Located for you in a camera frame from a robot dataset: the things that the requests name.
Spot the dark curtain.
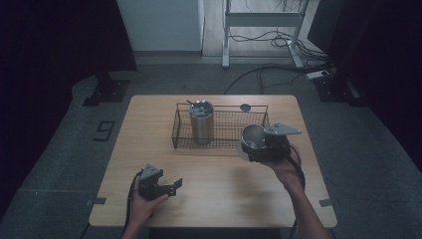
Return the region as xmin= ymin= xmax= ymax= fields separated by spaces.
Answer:
xmin=0 ymin=0 xmax=139 ymax=213
xmin=307 ymin=0 xmax=422 ymax=160

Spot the person's left hand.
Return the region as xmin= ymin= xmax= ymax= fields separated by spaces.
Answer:
xmin=128 ymin=189 xmax=170 ymax=228

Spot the white desk frame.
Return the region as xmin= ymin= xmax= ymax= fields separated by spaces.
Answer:
xmin=221 ymin=0 xmax=312 ymax=70

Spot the black wire mesh basket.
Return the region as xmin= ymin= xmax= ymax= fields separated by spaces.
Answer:
xmin=170 ymin=102 xmax=274 ymax=150

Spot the white cabinet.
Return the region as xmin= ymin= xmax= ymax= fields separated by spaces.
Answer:
xmin=115 ymin=0 xmax=206 ymax=57

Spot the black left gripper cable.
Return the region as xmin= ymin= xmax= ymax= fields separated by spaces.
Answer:
xmin=124 ymin=170 xmax=144 ymax=234

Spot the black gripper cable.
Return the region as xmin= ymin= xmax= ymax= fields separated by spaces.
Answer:
xmin=286 ymin=154 xmax=307 ymax=239
xmin=124 ymin=170 xmax=144 ymax=234

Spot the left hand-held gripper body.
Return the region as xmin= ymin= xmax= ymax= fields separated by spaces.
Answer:
xmin=136 ymin=162 xmax=165 ymax=202

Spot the person's right hand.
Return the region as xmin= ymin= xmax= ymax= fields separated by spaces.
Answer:
xmin=264 ymin=143 xmax=305 ymax=195

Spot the bundle of black floor cables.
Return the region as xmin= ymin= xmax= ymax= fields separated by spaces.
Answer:
xmin=223 ymin=0 xmax=336 ymax=96

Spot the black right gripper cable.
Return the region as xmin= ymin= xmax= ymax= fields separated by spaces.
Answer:
xmin=286 ymin=154 xmax=307 ymax=239

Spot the white power strip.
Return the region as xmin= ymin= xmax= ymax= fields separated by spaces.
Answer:
xmin=305 ymin=69 xmax=330 ymax=81

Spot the steel tumbler with lid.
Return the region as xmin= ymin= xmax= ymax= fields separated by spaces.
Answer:
xmin=186 ymin=99 xmax=216 ymax=146

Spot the black stand base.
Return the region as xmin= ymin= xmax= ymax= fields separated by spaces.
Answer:
xmin=313 ymin=73 xmax=364 ymax=108
xmin=82 ymin=71 xmax=131 ymax=108

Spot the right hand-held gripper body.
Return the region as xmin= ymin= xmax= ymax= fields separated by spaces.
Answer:
xmin=250 ymin=121 xmax=304 ymax=164

